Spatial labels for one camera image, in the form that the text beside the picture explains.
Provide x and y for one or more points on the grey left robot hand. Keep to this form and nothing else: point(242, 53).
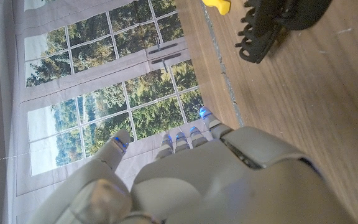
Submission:
point(228, 186)

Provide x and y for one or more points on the yellow banana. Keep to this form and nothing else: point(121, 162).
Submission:
point(217, 4)

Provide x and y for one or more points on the black hair claw clip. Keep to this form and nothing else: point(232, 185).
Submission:
point(259, 34)

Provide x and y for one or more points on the printed window backdrop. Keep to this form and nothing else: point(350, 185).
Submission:
point(73, 77)

